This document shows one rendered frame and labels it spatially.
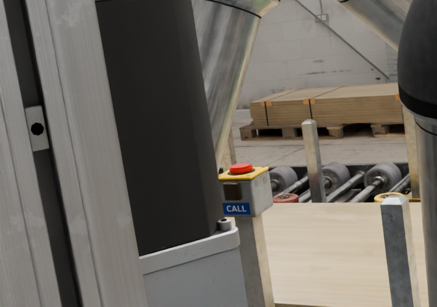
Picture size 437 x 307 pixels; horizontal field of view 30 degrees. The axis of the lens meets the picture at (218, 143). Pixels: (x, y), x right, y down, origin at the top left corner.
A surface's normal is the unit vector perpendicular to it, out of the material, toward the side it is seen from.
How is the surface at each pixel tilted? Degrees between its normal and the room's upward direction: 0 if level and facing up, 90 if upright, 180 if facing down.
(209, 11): 76
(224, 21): 86
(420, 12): 72
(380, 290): 0
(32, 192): 90
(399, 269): 90
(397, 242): 90
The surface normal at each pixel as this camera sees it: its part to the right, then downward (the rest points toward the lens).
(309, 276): -0.14, -0.97
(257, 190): 0.86, -0.04
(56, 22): 0.42, 0.10
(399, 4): 0.02, 0.44
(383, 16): -0.30, 0.73
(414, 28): -0.94, -0.02
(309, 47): -0.56, 0.22
